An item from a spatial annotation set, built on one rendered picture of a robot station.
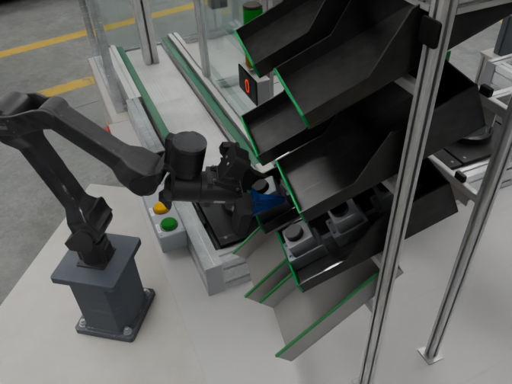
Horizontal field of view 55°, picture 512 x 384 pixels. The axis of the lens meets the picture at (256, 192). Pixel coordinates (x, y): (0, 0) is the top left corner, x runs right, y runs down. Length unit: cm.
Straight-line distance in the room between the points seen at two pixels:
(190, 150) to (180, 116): 101
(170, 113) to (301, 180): 112
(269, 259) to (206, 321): 24
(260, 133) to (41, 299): 76
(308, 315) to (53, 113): 58
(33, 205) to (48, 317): 183
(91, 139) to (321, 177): 39
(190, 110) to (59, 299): 84
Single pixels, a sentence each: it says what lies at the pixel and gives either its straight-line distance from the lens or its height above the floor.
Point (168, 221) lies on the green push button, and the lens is 129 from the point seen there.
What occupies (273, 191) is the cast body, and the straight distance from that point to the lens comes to 88.
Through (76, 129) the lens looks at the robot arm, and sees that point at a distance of 87.
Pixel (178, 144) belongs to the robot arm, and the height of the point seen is 139.
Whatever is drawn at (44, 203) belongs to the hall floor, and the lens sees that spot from 308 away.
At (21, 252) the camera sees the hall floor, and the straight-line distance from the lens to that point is 283.
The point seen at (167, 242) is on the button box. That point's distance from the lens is 128.
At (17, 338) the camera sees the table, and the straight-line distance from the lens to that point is 132.
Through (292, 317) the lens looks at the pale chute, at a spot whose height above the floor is 102.
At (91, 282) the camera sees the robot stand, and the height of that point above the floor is 106.
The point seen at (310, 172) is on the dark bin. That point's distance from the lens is 77.
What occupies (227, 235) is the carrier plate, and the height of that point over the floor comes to 97.
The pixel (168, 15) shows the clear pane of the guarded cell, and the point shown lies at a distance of 245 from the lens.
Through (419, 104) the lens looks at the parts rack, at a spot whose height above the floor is 154.
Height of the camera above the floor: 184
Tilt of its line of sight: 40 degrees down
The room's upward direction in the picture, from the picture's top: 3 degrees counter-clockwise
